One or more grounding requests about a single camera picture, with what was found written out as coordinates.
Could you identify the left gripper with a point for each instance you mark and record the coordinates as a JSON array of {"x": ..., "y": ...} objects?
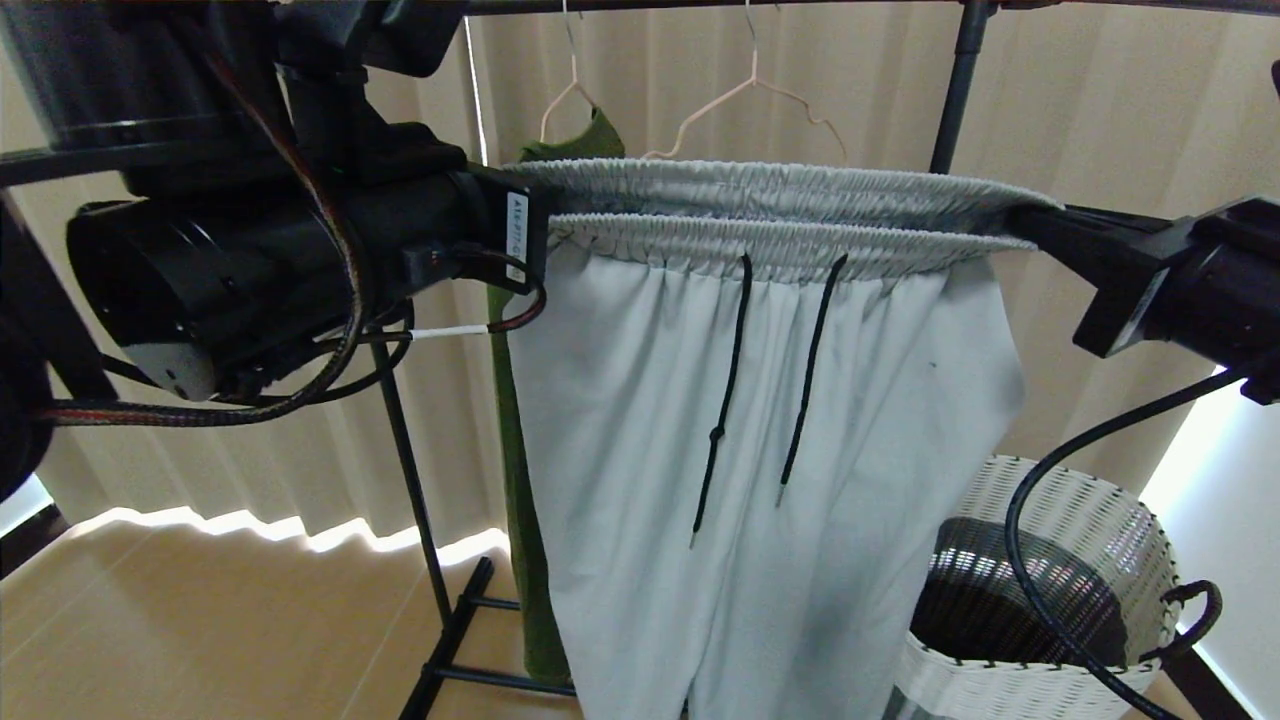
[{"x": 420, "y": 230}]

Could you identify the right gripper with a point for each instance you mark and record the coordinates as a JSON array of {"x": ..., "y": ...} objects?
[{"x": 1200, "y": 290}]

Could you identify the pink clothes hanger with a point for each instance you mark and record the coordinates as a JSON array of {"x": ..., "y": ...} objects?
[
  {"x": 752, "y": 65},
  {"x": 573, "y": 70}
]

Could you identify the pale grey garment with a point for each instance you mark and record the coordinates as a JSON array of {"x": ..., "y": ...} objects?
[{"x": 650, "y": 450}]

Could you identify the green printed shirt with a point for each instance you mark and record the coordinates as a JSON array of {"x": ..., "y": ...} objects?
[{"x": 525, "y": 550}]

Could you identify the white laundry basket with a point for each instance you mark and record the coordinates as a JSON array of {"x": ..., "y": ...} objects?
[{"x": 1050, "y": 500}]

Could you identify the black clothes rack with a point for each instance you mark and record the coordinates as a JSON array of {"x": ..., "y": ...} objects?
[{"x": 960, "y": 80}]

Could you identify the beige curtain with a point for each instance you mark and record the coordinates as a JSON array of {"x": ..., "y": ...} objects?
[{"x": 1100, "y": 120}]

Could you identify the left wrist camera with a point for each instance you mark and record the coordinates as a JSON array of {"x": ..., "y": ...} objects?
[{"x": 340, "y": 120}]

